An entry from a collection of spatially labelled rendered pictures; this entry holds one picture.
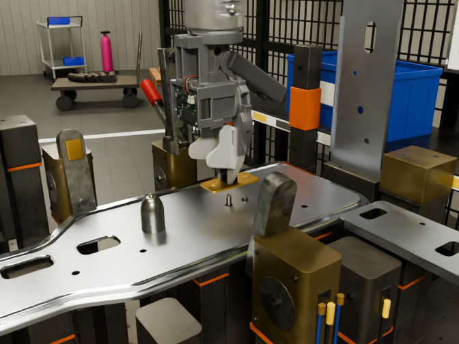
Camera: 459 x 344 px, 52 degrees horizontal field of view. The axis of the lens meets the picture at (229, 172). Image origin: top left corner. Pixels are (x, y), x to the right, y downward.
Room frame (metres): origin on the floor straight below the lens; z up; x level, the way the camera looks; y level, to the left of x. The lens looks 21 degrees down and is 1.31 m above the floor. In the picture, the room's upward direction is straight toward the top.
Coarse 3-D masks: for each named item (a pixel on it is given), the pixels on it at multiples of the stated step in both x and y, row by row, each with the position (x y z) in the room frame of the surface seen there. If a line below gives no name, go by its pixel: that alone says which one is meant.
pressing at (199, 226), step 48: (192, 192) 0.69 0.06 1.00; (240, 192) 0.69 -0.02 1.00; (336, 192) 0.69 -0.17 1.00; (48, 240) 0.53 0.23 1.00; (96, 240) 0.54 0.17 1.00; (144, 240) 0.54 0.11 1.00; (192, 240) 0.54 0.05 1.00; (240, 240) 0.54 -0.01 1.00; (0, 288) 0.43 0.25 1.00; (48, 288) 0.43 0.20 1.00; (96, 288) 0.43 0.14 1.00; (144, 288) 0.44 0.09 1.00
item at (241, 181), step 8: (224, 176) 0.64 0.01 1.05; (240, 176) 0.66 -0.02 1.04; (248, 176) 0.66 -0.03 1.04; (200, 184) 0.63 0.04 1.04; (208, 184) 0.63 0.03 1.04; (216, 184) 0.63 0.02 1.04; (224, 184) 0.63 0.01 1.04; (232, 184) 0.63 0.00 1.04; (240, 184) 0.63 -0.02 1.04; (216, 192) 0.61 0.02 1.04
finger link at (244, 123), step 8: (248, 104) 0.61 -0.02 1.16; (240, 112) 0.61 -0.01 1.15; (248, 112) 0.61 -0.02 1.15; (240, 120) 0.60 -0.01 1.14; (248, 120) 0.60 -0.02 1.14; (240, 128) 0.60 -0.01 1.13; (248, 128) 0.60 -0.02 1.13; (240, 136) 0.61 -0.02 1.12; (248, 136) 0.60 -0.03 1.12; (240, 144) 0.61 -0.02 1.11; (248, 144) 0.61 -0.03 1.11; (240, 152) 0.61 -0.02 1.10
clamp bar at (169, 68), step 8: (160, 48) 0.77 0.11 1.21; (168, 48) 0.77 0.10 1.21; (160, 56) 0.77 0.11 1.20; (168, 56) 0.77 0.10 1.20; (160, 64) 0.77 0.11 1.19; (168, 64) 0.76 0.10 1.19; (160, 72) 0.77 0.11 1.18; (168, 72) 0.76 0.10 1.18; (168, 80) 0.75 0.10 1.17; (168, 88) 0.75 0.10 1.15; (168, 96) 0.75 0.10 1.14; (168, 104) 0.75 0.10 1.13; (176, 104) 0.76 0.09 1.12; (168, 112) 0.75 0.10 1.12; (168, 120) 0.75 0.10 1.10; (176, 120) 0.76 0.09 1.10; (168, 128) 0.75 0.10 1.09; (176, 128) 0.75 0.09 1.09; (184, 128) 0.77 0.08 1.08; (176, 136) 0.74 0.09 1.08; (184, 136) 0.77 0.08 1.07; (192, 136) 0.76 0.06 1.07; (176, 144) 0.74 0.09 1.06; (176, 152) 0.74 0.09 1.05
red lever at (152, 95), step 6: (144, 84) 0.84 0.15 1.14; (150, 84) 0.84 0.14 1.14; (144, 90) 0.84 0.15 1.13; (150, 90) 0.83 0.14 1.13; (156, 90) 0.84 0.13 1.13; (150, 96) 0.82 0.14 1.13; (156, 96) 0.82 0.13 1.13; (150, 102) 0.82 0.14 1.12; (156, 102) 0.81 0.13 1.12; (162, 102) 0.82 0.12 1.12; (156, 108) 0.81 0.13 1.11; (162, 108) 0.80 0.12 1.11; (162, 114) 0.79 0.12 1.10; (162, 120) 0.79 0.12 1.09; (180, 132) 0.77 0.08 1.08; (180, 138) 0.75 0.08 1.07; (180, 144) 0.75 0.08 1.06
